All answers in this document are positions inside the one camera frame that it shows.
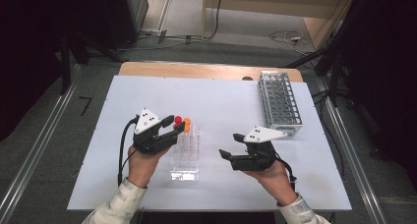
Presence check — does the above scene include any white floor cable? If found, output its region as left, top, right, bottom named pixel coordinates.
left=268, top=29, right=313, bottom=55

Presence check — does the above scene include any wooden table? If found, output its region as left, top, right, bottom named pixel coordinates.
left=118, top=61, right=304, bottom=84

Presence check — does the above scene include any wooden furniture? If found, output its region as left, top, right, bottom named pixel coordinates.
left=201, top=0, right=359, bottom=50

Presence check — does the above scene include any left hand-held gripper cable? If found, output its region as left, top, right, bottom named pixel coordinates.
left=117, top=115, right=141, bottom=188

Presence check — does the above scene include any white board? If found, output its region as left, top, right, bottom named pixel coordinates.
left=67, top=75, right=352, bottom=212

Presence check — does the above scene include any person's right hand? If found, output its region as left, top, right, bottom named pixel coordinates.
left=243, top=160, right=298, bottom=206

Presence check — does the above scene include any black hanging cable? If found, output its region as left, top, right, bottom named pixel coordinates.
left=202, top=0, right=225, bottom=42

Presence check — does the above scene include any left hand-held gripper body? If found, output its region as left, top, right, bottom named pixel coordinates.
left=132, top=107, right=180, bottom=155

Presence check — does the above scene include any hand-held gripper cable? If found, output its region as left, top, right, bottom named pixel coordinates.
left=273, top=152, right=298, bottom=193
left=117, top=115, right=141, bottom=188

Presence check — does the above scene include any black stand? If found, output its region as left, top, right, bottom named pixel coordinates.
left=283, top=41, right=343, bottom=108
left=59, top=29, right=126, bottom=96

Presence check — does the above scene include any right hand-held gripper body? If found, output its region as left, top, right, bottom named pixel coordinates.
left=229, top=126, right=289, bottom=172

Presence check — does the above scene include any right hand-held gripper cable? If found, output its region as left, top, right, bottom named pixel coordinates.
left=273, top=152, right=298, bottom=193

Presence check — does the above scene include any grey power strip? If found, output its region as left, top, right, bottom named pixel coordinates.
left=139, top=28, right=168, bottom=39

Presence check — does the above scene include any person's left hand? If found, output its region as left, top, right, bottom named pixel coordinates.
left=126, top=144, right=170, bottom=190

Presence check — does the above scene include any metal test tube rack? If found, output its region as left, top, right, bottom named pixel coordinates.
left=257, top=70, right=304, bottom=138

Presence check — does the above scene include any clear plastic tube rack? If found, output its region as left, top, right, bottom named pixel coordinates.
left=169, top=120, right=202, bottom=183

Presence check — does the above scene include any aluminium rail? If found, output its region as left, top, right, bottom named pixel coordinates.
left=316, top=78, right=388, bottom=224
left=0, top=64, right=82, bottom=216

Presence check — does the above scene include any black cabinet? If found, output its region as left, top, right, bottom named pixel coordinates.
left=97, top=0, right=149, bottom=50

